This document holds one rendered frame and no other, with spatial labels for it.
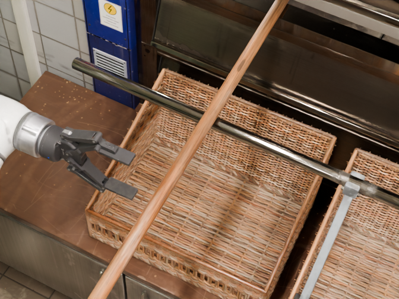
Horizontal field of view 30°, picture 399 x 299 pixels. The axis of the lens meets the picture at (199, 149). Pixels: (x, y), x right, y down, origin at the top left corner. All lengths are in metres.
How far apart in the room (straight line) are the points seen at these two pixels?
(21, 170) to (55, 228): 0.24
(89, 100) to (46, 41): 0.24
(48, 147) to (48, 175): 0.73
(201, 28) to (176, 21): 0.08
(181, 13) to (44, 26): 0.57
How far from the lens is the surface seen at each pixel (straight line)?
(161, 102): 1.73
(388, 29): 1.61
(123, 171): 2.24
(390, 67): 1.89
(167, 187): 1.56
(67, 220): 2.25
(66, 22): 2.40
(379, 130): 2.03
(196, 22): 2.09
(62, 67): 2.59
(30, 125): 1.63
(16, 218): 2.30
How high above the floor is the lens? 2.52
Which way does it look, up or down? 55 degrees down
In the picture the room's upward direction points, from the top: 3 degrees clockwise
